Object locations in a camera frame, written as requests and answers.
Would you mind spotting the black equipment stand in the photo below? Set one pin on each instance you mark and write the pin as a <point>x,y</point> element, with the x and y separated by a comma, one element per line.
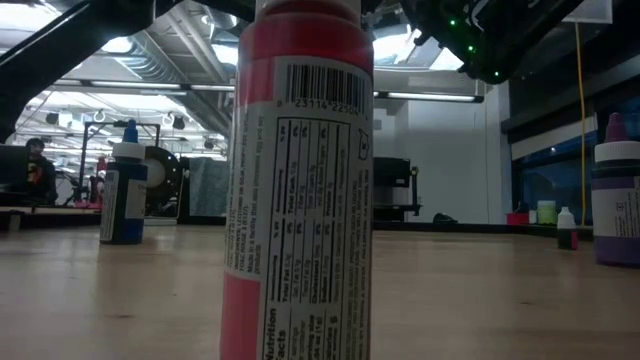
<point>392,172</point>

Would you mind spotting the white card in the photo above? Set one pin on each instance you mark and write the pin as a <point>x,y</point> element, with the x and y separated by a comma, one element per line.
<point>532,217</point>

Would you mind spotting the small white-capped dropper bottle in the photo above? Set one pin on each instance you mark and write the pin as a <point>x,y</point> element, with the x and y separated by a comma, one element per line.
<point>566,240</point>

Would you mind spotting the person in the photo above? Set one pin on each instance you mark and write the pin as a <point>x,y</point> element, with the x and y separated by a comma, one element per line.
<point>40,175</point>

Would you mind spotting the black hanging lamp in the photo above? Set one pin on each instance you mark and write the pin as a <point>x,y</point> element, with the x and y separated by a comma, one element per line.
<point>178,121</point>
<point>52,118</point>

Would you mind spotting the black aluminium table frame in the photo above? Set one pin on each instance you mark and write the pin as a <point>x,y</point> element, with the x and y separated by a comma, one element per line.
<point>450,227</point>

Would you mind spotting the grey covered cabinet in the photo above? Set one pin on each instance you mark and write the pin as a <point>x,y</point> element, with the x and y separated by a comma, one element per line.
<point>210,185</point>

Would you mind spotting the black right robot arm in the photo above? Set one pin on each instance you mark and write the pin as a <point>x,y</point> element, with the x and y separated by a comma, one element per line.
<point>525,30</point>

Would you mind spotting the green plastic container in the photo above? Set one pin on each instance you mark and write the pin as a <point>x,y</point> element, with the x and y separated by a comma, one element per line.
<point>546,212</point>

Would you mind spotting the red box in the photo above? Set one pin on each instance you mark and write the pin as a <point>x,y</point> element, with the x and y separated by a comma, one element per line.
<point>517,219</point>

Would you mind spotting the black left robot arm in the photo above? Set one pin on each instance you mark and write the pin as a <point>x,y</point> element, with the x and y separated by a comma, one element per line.
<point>50,55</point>

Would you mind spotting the white ceiling box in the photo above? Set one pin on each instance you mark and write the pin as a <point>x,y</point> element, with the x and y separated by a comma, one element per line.
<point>590,10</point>

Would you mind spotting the silver ceiling duct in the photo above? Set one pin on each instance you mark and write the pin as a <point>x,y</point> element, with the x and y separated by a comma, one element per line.
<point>222,19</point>

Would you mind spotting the long ceiling strip light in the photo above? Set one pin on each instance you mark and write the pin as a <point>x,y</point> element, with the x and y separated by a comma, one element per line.
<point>430,97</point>
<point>135,85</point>
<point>212,88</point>

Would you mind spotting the large blue food coloring bottle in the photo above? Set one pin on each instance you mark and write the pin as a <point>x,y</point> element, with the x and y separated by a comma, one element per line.
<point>125,200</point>

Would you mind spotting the large purple food coloring bottle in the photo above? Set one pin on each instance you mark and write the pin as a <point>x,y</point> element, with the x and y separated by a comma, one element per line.
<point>617,225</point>

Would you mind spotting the black monitor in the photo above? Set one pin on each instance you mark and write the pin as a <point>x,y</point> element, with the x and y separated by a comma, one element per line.
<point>14,170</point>

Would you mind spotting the large red food coloring bottle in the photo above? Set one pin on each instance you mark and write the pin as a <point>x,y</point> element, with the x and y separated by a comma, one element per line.
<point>300,200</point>

